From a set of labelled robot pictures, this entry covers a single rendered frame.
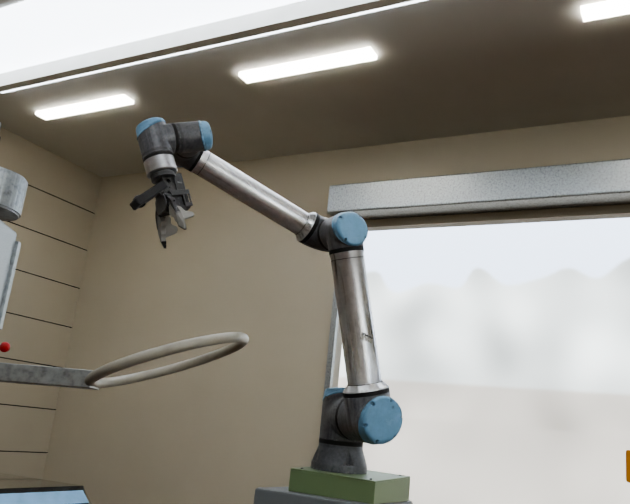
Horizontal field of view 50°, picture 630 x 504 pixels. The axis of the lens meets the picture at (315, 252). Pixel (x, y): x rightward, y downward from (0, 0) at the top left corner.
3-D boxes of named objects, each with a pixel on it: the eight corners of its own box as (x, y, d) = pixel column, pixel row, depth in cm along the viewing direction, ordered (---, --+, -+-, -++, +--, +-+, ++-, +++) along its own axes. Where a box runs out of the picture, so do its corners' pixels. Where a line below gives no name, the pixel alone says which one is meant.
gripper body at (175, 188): (194, 207, 196) (183, 169, 198) (166, 209, 190) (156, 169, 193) (183, 217, 201) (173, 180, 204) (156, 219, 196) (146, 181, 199)
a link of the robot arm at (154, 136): (170, 113, 200) (136, 115, 196) (180, 152, 198) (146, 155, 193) (163, 129, 208) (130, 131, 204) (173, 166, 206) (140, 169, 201)
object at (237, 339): (65, 383, 177) (62, 372, 177) (106, 393, 224) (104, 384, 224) (249, 331, 184) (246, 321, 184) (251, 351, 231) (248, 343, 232)
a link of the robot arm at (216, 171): (336, 234, 246) (171, 132, 224) (353, 228, 235) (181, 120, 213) (324, 262, 242) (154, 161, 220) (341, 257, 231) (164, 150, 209)
